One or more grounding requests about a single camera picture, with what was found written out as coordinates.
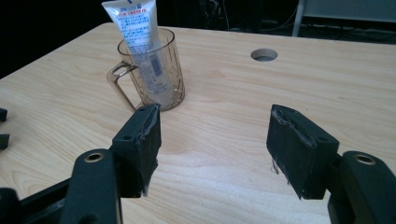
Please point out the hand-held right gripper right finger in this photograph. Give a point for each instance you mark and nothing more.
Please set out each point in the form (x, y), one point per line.
(295, 152)

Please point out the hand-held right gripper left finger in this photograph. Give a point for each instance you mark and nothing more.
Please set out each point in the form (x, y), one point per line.
(140, 149)

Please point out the white toothpaste tube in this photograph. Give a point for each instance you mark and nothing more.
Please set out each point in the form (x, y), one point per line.
(143, 40)

